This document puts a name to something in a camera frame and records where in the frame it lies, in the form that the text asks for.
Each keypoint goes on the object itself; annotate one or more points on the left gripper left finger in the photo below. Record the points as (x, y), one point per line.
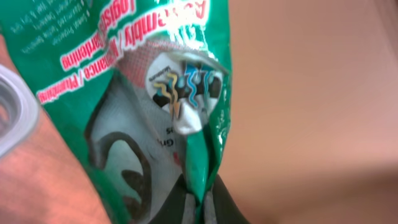
(179, 207)

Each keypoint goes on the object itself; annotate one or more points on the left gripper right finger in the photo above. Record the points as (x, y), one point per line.
(219, 206)

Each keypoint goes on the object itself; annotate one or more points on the green glove package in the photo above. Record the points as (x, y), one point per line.
(140, 91)

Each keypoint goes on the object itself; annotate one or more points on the white barcode scanner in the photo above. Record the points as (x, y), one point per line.
(22, 110)

